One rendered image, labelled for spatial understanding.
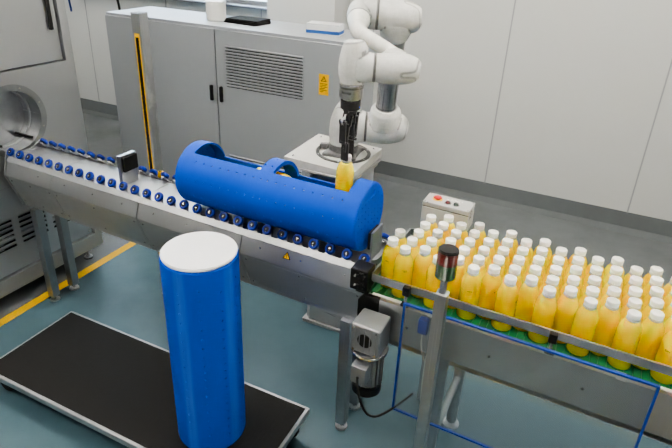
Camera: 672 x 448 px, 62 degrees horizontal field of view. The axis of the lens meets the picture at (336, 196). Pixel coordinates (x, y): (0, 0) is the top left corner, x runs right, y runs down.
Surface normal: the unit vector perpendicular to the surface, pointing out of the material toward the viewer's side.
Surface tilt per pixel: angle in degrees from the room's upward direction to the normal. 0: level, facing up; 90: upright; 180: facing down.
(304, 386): 0
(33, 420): 0
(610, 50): 90
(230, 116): 90
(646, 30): 90
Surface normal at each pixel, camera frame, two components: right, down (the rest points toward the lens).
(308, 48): -0.44, 0.37
